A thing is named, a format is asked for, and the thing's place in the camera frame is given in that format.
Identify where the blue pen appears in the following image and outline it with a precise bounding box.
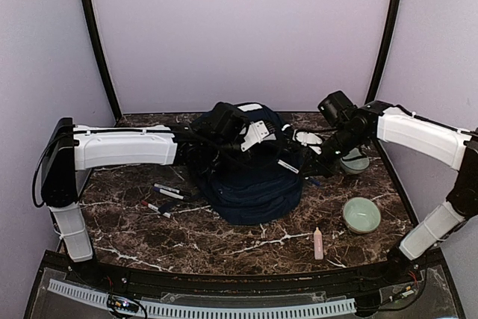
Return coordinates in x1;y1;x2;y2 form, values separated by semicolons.
277;159;321;187

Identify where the navy blue student backpack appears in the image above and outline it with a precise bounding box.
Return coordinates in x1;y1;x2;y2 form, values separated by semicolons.
186;102;303;226

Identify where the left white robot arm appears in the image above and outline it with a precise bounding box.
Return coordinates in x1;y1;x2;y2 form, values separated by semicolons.
31;102;267;286

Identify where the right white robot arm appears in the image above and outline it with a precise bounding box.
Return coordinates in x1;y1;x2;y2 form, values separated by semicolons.
293;91;477;285

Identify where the far green ceramic bowl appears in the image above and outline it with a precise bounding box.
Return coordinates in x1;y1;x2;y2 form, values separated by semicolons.
339;148;370;175

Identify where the green ceramic bowl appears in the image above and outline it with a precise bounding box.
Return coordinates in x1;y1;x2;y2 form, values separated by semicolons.
339;148;370;175
342;197;382;235

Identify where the near green ceramic bowl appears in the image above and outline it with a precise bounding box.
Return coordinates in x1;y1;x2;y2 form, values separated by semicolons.
342;197;382;235

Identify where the pink highlighter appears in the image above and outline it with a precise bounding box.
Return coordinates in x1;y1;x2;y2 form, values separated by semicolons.
313;227;324;260

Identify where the blue cap marker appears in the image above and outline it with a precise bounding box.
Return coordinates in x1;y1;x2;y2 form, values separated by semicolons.
153;184;185;200

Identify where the red cap marker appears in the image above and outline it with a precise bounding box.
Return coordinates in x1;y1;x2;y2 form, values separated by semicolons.
141;201;172;218

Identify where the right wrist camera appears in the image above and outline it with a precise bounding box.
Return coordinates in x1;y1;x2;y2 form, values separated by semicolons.
293;130;323;155

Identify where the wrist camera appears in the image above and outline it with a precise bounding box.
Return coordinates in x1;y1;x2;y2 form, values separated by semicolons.
240;120;270;152
293;130;323;155

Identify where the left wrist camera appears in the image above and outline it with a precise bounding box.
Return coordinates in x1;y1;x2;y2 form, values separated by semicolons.
240;120;270;152

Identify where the right black frame post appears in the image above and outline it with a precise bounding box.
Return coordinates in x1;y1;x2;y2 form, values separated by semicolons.
364;0;400;104

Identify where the black frame post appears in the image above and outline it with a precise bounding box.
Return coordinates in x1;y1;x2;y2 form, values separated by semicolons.
364;0;400;104
81;0;122;121

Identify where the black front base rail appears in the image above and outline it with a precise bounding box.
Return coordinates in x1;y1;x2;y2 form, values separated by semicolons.
31;248;453;297

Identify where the white slotted cable duct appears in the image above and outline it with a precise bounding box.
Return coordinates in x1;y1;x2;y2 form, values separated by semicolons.
47;278;357;319

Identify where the left black frame post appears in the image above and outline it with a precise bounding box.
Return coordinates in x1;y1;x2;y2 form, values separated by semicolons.
81;0;122;121

